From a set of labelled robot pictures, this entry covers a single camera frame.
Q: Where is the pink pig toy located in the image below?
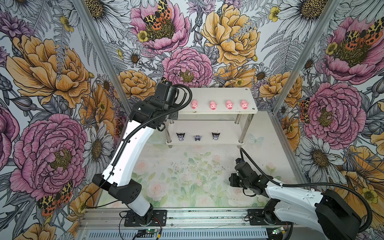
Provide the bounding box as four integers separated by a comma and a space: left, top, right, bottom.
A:
210, 101, 217, 110
241, 100, 249, 110
191, 100, 198, 109
226, 100, 234, 110

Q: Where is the purple black-eared figure toy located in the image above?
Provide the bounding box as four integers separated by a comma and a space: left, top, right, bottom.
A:
177, 133, 186, 141

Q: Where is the black purple figure toy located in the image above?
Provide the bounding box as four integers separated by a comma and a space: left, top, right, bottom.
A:
212, 132, 221, 141

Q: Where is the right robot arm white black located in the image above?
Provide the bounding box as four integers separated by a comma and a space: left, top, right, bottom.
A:
229, 158, 362, 240

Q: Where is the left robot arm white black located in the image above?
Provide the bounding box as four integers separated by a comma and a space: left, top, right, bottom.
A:
92, 81, 179, 225

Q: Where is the white two-tier shelf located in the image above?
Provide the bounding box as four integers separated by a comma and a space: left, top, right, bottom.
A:
165, 88, 258, 147

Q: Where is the green circuit board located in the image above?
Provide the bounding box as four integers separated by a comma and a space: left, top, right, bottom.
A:
137, 229, 158, 237

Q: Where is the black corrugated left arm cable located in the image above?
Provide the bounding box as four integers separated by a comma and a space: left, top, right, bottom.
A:
83, 83, 193, 209

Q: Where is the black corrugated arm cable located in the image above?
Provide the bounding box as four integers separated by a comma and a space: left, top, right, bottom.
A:
239, 147, 373, 233
83, 83, 193, 209

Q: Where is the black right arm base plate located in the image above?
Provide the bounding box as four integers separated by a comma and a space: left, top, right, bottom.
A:
247, 209, 282, 226

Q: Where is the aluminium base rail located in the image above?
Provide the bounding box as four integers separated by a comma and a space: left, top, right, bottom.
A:
79, 206, 322, 232

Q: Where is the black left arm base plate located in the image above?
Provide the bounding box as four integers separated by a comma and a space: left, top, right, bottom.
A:
124, 210, 168, 227

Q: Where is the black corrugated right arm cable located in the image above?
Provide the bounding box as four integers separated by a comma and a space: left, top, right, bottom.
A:
239, 147, 373, 233

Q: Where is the aluminium corner post left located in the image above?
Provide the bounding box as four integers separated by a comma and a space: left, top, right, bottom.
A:
74, 1, 132, 114

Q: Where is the aluminium corner post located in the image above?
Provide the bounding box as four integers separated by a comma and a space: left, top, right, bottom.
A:
74, 1, 132, 114
271, 0, 343, 114

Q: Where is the grey slotted cable duct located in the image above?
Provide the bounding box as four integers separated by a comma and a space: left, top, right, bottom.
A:
86, 228, 269, 240

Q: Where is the aluminium corner post right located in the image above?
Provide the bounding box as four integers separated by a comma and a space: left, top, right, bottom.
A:
271, 0, 343, 114

